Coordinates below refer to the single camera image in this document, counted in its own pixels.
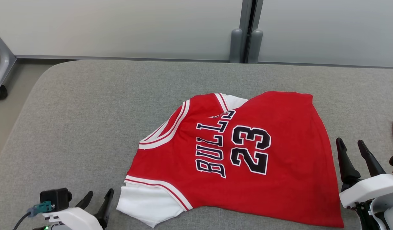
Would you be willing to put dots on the grey vertical partition frame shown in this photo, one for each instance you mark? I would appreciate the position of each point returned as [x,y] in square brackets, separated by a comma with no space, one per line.
[245,12]

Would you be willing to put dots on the grey cylindrical frame foot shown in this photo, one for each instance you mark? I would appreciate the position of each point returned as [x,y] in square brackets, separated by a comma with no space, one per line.
[236,46]
[255,46]

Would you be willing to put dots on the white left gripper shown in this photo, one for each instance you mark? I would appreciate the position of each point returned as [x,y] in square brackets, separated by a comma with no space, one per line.
[75,220]

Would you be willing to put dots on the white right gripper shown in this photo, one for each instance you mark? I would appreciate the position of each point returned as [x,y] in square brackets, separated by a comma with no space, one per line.
[365,190]

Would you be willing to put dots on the grey metal cart leg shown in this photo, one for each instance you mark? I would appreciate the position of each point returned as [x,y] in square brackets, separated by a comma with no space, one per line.
[4,60]

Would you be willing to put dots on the black caster wheel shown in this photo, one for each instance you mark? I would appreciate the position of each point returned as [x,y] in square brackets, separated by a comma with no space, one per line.
[0,93]

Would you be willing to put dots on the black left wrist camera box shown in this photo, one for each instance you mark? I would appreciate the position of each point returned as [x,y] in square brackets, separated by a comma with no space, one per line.
[57,196]

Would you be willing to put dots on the red basketball jersey number 23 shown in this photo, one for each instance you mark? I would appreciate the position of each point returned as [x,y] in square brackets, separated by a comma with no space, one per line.
[279,159]

